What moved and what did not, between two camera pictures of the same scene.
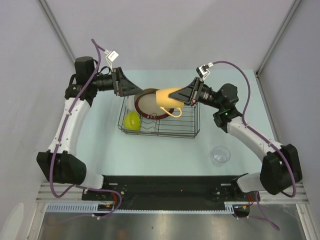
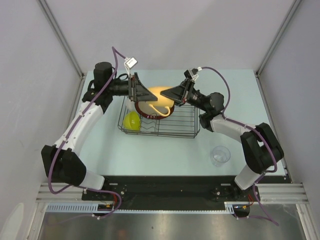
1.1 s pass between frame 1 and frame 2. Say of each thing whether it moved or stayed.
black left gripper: moved
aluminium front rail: stayed
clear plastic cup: stayed
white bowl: stayed
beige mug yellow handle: moved
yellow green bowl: stayed
